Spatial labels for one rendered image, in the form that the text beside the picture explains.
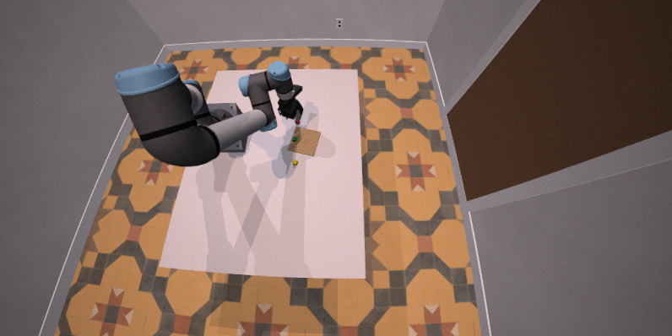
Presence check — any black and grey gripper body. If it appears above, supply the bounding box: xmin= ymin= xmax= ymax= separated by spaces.
xmin=278 ymin=95 xmax=300 ymax=120

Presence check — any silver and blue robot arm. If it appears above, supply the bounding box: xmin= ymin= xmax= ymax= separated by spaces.
xmin=115 ymin=61 xmax=302 ymax=167

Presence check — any tan mat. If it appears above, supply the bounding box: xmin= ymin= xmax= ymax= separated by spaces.
xmin=288 ymin=127 xmax=321 ymax=156

